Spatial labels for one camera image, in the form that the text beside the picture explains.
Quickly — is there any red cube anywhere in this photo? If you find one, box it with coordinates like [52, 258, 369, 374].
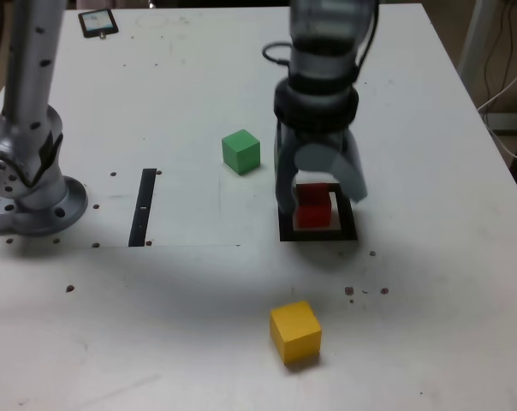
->
[293, 182, 332, 229]

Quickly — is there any black tape strip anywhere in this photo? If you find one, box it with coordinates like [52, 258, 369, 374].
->
[128, 168, 157, 248]

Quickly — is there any white cable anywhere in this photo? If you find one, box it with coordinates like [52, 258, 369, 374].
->
[484, 113, 517, 163]
[476, 59, 517, 113]

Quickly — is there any yellow cube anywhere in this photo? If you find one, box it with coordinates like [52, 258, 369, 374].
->
[270, 299, 323, 366]

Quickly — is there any black tape square outline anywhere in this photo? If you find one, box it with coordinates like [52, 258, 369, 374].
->
[276, 182, 359, 242]

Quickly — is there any black hanging cable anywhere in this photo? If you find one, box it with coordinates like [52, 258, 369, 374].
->
[484, 0, 504, 102]
[504, 0, 517, 89]

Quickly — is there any black smartphone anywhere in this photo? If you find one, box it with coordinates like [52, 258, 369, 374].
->
[78, 8, 120, 39]

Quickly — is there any white post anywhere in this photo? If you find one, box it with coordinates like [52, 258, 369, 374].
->
[457, 0, 499, 89]

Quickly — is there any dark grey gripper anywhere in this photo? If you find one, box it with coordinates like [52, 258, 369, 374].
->
[274, 122, 369, 216]

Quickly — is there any green cube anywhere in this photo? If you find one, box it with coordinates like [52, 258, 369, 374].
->
[221, 128, 261, 176]

